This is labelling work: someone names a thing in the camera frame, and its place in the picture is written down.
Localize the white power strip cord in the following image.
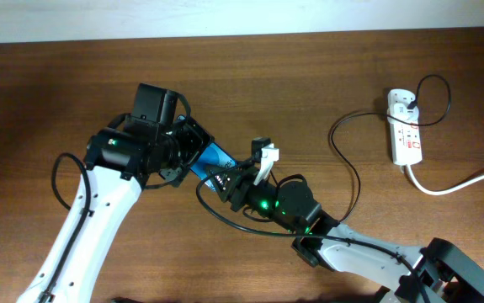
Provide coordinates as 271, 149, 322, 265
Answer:
401, 102, 484, 197

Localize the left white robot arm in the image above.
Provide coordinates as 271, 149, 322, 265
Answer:
18, 83, 213, 302

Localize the black USB charging cable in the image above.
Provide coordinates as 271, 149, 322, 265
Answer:
328, 74, 452, 223

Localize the blue screen Galaxy smartphone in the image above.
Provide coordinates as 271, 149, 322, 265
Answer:
173, 115, 236, 187

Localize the white USB wall charger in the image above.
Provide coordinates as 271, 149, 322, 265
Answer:
387, 103, 419, 124

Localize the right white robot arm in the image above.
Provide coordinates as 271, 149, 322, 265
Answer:
205, 165, 484, 302

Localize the white power strip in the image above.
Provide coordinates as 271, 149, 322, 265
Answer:
387, 88, 423, 166

